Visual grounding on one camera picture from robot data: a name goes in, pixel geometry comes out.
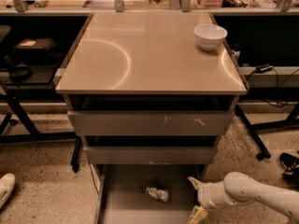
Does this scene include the crushed green 7up can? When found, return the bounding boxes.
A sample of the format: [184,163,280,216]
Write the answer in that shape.
[146,187,169,203]

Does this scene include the white ceramic bowl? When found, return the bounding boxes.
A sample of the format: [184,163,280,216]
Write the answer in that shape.
[193,23,228,50]

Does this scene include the black table leg with caster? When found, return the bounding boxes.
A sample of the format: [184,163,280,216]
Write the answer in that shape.
[235,105,271,161]

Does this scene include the black desk frame left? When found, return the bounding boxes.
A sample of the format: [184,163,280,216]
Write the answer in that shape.
[0,81,81,173]

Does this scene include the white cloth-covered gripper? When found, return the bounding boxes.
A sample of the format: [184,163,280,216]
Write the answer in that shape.
[188,176,231,224]

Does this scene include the open bottom grey drawer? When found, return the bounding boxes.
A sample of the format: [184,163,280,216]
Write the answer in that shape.
[94,164,206,224]

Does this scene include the black sneaker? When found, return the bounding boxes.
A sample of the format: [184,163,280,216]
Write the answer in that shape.
[279,153,299,186]

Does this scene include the middle grey drawer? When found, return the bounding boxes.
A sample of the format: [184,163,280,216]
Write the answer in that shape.
[83,147,217,165]

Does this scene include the white shoe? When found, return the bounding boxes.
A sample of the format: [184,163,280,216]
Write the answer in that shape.
[0,173,16,209]

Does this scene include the grey drawer cabinet with counter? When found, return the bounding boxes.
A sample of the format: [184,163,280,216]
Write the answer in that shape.
[55,12,250,224]

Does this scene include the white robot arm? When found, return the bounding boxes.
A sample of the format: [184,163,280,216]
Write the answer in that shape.
[188,172,299,224]

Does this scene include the top grey drawer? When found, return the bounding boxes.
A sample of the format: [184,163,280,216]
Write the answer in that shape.
[67,111,234,136]

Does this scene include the black bag on shelf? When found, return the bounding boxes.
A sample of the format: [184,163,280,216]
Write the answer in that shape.
[13,37,58,65]

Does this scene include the black headphones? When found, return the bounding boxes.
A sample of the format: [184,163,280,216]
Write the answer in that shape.
[4,56,32,83]

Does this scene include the black power adapter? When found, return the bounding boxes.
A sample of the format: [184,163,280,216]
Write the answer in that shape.
[255,63,273,74]

